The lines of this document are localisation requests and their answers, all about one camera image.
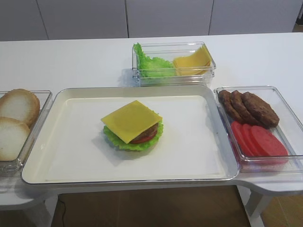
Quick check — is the sesame top bun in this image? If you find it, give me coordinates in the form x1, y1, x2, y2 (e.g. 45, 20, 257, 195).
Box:
0, 117, 30, 161

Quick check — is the yellow cheese slice on burger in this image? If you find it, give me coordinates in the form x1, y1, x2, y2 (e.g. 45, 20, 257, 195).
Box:
101, 100, 162, 144

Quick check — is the green lettuce in container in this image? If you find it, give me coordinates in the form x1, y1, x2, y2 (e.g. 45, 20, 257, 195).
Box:
133, 43, 175, 78

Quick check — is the green lettuce leaf on burger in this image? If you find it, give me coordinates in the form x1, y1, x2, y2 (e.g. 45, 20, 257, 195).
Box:
103, 120, 164, 151

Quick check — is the clear lettuce and cheese container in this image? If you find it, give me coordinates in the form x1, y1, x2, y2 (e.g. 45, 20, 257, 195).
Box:
132, 42, 216, 87

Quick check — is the yellow cheese slices stack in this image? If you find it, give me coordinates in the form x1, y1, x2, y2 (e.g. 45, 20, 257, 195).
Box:
173, 45, 212, 76

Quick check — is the brown patty in burger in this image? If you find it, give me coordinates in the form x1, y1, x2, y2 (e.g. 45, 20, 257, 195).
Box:
134, 123, 159, 140

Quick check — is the red tomato slice in burger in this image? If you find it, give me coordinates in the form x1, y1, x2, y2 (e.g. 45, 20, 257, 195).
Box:
130, 132, 157, 144

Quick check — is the white serving tray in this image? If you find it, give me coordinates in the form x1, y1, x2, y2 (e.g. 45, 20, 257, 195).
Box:
21, 86, 239, 187

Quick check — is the brown patty back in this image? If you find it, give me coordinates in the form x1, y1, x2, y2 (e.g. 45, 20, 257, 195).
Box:
218, 90, 244, 124

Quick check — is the brown patty middle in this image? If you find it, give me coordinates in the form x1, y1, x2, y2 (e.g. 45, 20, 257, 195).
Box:
231, 90, 258, 125

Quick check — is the red tomato slice back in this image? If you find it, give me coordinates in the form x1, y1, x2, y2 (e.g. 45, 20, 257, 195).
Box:
231, 121, 253, 157

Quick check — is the red tomato slice middle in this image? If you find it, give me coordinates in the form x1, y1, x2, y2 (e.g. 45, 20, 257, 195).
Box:
241, 124, 260, 157

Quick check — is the brown patty front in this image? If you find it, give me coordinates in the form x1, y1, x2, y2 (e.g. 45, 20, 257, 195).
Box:
241, 92, 280, 128

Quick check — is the red tomato slice front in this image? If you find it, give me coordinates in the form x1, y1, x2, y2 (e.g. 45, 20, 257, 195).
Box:
249, 126, 288, 157

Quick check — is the clear patty and tomato container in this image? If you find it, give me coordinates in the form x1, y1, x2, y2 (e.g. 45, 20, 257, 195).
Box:
214, 86, 303, 173

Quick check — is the bun half rear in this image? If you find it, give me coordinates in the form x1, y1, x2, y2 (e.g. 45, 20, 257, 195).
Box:
0, 89, 40, 128

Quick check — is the clear bun container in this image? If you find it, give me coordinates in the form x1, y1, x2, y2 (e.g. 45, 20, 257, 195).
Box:
0, 90, 53, 176

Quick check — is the black cable under table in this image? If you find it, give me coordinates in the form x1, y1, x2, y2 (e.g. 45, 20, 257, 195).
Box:
58, 200, 67, 227

